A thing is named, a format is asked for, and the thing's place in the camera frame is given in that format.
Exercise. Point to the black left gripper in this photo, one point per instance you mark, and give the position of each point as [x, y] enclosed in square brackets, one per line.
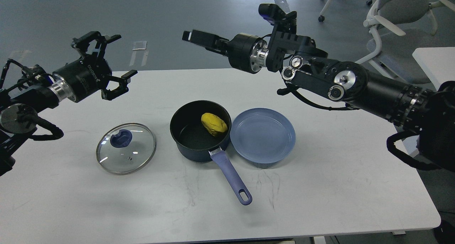
[81, 78]

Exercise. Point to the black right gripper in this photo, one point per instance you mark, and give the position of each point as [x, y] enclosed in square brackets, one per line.
[244, 52]

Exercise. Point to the glass lid blue knob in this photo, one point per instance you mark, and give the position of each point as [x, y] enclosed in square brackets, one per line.
[126, 148]

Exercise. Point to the yellow potato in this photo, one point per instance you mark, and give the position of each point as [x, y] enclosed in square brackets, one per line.
[213, 124]

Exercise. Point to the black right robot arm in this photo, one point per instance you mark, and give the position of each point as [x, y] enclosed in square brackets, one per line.
[426, 116]

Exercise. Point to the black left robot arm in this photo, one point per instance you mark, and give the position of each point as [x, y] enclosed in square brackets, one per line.
[37, 91]

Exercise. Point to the dark blue saucepan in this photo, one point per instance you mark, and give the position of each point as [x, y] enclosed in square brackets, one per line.
[195, 142]

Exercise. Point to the blue plate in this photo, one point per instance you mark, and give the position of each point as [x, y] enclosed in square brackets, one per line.
[262, 136]

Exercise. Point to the grey white office chair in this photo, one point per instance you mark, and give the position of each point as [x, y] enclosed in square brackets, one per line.
[398, 28]

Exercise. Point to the white side table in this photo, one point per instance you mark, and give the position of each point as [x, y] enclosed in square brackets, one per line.
[438, 63]

